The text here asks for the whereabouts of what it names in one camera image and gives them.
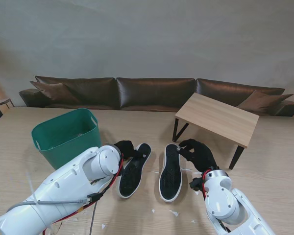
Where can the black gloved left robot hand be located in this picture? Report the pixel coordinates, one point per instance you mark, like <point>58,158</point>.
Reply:
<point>127,149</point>

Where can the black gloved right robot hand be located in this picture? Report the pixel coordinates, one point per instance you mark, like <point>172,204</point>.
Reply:
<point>201,154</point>

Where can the yellow canvas sneaker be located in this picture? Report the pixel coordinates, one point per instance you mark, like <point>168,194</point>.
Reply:
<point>170,183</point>
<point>132,178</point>

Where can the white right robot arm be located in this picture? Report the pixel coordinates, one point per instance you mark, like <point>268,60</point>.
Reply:
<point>227,203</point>

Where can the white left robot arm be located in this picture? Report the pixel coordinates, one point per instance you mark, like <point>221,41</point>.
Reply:
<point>58,188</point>

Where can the small wooden stand black legs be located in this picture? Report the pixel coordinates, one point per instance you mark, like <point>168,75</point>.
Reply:
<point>215,117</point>

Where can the brown leather sofa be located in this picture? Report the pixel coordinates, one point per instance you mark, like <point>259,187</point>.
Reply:
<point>149,93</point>

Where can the green plastic basket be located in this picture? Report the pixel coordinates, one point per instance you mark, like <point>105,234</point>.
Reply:
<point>63,132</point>

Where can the brown sofa cushion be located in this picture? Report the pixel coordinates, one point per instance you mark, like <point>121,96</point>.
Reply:
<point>264,102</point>
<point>54,91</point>

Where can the small wooden side table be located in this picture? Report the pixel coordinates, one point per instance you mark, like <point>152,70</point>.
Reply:
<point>3,101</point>

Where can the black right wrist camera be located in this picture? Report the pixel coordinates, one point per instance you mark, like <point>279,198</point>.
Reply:
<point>197,183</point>

